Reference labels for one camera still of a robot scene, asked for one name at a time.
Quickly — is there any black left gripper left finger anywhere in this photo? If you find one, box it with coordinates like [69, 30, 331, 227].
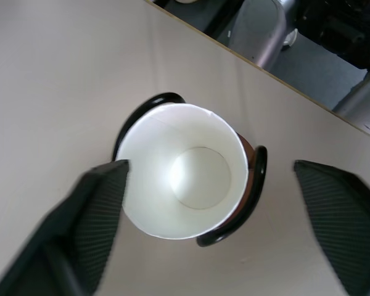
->
[0, 159, 131, 296]

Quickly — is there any black bulky object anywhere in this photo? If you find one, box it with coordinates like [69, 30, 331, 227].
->
[295, 0, 370, 70]

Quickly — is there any grey rounded robot leg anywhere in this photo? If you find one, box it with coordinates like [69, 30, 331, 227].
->
[226, 0, 287, 70]
[331, 64, 370, 143]

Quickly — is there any brown cup holder stand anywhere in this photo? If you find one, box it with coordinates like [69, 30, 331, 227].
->
[110, 91, 269, 249]

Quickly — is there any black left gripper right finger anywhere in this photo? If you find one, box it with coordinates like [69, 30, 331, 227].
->
[293, 159, 370, 296]

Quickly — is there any yellow paper cup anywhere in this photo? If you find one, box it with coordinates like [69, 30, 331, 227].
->
[115, 102, 250, 241]

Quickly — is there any small white object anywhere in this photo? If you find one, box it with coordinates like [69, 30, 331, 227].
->
[282, 28, 298, 47]

